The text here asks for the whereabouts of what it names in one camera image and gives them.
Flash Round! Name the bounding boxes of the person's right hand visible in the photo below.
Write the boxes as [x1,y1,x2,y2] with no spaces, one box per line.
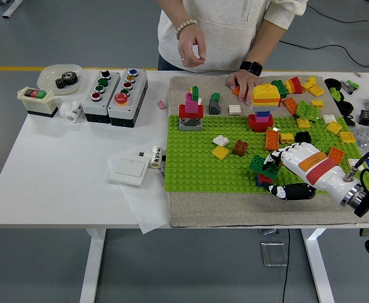
[177,27,208,68]

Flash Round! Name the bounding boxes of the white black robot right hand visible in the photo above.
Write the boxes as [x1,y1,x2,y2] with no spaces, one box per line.
[262,141,358,206]

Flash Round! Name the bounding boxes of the person's left hand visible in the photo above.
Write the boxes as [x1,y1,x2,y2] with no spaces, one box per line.
[225,69,262,107]

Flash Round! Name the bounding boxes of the dark green long brick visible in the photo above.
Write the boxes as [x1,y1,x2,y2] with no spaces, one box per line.
[249,154,281,180]

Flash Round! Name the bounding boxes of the orange long brick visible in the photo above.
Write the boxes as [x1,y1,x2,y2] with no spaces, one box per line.
[327,146,345,165]
[281,97,300,116]
[265,128,280,152]
[231,85,254,102]

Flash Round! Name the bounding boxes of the burger-shaped multicolour brick tower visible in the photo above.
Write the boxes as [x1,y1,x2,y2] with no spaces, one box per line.
[247,82,282,133]

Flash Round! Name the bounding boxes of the lime green long brick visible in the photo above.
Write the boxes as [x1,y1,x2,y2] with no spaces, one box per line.
[313,136,336,155]

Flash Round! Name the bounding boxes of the black square brick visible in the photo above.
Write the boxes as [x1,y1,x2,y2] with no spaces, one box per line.
[295,131,313,145]

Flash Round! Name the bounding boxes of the grey slope brick green top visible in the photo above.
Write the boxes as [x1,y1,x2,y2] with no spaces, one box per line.
[208,92,223,116]

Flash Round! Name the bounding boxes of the dark green chunky brick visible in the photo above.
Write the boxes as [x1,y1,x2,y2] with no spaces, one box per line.
[271,79,288,98]

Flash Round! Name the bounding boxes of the red yellow orange curved bricks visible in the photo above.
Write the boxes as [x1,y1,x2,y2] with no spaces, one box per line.
[284,76,304,95]

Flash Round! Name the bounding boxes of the red and blue brick stack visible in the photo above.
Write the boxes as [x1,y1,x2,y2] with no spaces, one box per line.
[255,172,275,189]

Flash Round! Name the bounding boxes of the red pink grey brick tower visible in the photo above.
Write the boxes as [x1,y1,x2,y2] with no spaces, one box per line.
[178,85,204,132]

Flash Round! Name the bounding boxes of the brown square brick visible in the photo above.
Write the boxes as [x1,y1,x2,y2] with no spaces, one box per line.
[233,139,250,157]

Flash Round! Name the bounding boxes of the yellow brick pair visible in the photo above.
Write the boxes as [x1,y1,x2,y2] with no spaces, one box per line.
[302,76,318,92]

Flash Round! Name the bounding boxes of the green studded baseplate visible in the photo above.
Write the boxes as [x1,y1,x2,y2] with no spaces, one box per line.
[164,114,369,194]

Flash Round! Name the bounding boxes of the black wrist watch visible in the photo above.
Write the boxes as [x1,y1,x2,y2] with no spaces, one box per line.
[239,60,264,76]

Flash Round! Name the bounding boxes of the person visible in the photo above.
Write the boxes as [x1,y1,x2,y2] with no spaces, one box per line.
[157,0,308,107]

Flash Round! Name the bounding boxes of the lime green flat plate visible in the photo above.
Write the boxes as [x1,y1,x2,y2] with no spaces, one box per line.
[305,105,320,122]
[295,99,311,119]

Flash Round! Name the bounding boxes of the clear plastic bag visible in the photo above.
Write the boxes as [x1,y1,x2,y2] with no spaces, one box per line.
[349,126,369,158]

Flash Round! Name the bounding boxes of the black tape roll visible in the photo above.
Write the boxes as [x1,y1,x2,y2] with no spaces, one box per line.
[324,78,343,91]

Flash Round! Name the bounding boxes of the grey emergency-stop control box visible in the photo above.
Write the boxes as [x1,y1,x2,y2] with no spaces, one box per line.
[107,68,149,128]

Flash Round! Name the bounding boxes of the green and grey clip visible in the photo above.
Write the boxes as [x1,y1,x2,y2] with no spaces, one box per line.
[341,79,360,95]

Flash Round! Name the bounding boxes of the grey-brown mat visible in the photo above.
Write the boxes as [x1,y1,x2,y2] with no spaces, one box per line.
[168,74,369,229]

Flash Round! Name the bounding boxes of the white table leg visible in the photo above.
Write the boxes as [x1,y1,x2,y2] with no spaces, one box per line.
[300,227,335,303]
[78,227,107,303]

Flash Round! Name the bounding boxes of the white labelled tube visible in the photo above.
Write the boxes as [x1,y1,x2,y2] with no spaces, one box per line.
[149,145,163,169]

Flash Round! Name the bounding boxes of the grey four-button control box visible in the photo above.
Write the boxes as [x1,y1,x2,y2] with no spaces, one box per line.
[81,69,122,123]

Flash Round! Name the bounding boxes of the black metal gear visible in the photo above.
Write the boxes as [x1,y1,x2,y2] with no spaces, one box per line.
[55,71,79,90]

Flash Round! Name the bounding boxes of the white pipe tee fitting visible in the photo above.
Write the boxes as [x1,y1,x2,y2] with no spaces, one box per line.
[59,100,83,122]

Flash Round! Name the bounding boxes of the white plastic bowl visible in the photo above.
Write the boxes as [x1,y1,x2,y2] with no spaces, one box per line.
[37,64,84,95]

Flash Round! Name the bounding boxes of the white paper sheet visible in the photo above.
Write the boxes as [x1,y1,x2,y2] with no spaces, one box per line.
[105,156,172,235]

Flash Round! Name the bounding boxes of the white distant table foot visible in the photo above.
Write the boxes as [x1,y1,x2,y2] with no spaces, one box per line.
[1,0,24,18]

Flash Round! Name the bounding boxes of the beaded bracelet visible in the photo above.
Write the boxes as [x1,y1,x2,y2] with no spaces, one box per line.
[175,19,199,40]

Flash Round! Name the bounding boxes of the black ring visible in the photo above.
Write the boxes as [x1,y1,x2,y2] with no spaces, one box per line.
[337,100,355,115]

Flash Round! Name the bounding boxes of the long black floor cable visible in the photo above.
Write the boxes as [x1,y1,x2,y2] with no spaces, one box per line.
[278,39,369,76]

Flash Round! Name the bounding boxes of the black power cable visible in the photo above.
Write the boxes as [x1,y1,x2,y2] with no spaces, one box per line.
[281,227,291,303]

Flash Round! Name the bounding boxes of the white wall switch plate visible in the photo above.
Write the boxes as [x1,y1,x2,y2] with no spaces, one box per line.
[108,157,149,187]

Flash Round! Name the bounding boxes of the cream red-green switch box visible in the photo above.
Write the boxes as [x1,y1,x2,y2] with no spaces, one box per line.
[16,86,60,118]

